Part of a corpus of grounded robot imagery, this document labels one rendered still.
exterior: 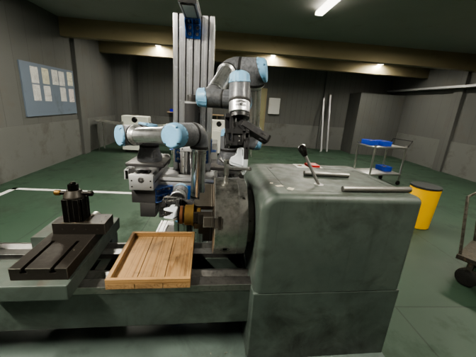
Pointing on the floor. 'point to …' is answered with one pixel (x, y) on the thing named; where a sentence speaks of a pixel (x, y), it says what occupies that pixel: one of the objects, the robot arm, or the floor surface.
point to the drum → (424, 189)
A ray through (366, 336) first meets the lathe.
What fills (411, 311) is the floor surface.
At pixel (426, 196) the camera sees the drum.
